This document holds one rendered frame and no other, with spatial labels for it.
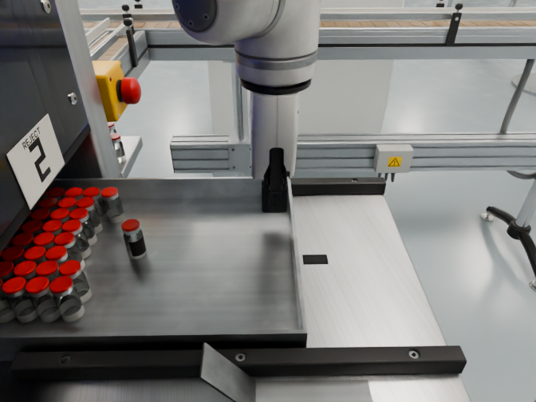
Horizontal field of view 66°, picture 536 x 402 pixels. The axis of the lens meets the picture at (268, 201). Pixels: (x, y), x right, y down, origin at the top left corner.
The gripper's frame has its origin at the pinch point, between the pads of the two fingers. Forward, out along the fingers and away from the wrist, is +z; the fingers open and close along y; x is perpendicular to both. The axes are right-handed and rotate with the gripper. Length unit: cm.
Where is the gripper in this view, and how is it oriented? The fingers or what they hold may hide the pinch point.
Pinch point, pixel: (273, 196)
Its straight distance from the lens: 52.3
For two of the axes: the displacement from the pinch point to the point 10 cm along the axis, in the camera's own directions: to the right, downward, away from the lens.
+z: 0.0, 8.1, 5.9
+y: 0.2, 5.9, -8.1
